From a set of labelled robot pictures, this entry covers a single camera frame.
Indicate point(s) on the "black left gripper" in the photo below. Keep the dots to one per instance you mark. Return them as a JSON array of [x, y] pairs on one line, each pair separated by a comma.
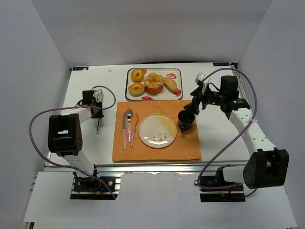
[[97, 113]]

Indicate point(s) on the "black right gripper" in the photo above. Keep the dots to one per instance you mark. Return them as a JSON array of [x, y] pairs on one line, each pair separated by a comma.
[[199, 99]]

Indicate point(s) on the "large sugared orange bread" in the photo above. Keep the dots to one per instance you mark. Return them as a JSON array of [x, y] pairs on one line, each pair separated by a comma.
[[153, 83]]

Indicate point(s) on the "silver metal tongs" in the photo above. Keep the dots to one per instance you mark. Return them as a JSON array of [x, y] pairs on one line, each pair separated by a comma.
[[98, 126]]

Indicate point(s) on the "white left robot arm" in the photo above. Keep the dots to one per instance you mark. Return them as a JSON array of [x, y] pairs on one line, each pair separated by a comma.
[[65, 136]]

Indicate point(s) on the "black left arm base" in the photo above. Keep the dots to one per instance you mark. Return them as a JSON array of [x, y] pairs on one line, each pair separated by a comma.
[[86, 188]]

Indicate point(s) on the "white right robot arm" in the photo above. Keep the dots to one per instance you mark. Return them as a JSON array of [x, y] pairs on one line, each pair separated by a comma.
[[267, 165]]

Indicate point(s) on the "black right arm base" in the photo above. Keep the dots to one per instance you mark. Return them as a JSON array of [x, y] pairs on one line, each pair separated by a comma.
[[222, 191]]

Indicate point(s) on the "oblong pale bread roll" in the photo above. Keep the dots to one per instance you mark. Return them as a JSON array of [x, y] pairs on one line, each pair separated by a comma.
[[170, 84]]

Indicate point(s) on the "dark green mug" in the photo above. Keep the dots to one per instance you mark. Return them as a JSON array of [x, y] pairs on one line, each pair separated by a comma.
[[185, 120]]

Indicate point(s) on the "white strawberry pattern tray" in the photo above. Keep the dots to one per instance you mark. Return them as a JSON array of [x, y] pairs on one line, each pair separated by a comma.
[[165, 94]]

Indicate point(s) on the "cream ceramic plate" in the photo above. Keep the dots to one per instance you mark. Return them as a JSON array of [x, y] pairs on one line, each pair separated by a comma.
[[157, 131]]

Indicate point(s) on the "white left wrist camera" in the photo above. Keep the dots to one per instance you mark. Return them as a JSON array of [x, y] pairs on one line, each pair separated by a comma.
[[98, 94]]

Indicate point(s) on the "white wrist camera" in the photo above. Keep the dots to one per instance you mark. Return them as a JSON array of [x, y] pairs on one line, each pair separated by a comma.
[[200, 78], [98, 94]]

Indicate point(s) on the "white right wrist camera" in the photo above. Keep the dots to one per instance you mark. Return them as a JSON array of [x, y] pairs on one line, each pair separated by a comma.
[[200, 78]]

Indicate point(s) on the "pink handled knife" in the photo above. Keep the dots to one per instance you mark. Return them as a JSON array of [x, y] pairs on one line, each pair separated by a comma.
[[124, 130]]

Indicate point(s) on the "pink handled spoon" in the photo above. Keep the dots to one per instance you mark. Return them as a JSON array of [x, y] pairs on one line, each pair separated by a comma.
[[129, 114]]

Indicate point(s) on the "lower ring bagel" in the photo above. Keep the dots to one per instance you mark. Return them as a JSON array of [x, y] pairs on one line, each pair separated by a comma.
[[136, 89]]

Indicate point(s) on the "ring bagel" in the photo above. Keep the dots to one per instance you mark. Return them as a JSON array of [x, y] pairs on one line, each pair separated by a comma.
[[136, 89], [137, 75]]

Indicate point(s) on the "upper ring bagel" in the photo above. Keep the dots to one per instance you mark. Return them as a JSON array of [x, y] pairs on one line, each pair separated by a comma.
[[137, 75]]

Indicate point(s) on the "pink handled fork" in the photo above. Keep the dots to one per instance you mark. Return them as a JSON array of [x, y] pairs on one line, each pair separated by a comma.
[[134, 130]]

